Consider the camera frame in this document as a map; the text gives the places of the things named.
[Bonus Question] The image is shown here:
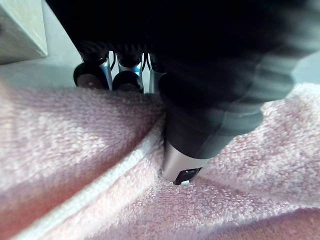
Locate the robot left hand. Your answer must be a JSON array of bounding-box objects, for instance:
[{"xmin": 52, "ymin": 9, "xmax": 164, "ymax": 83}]
[{"xmin": 46, "ymin": 0, "xmax": 320, "ymax": 186}]

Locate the pink terry towel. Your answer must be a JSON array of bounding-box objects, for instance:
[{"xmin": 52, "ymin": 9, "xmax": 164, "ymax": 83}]
[{"xmin": 0, "ymin": 74, "xmax": 320, "ymax": 240}]

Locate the white rectangular box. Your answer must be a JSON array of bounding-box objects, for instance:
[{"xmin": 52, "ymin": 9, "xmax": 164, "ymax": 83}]
[{"xmin": 0, "ymin": 0, "xmax": 49, "ymax": 66}]

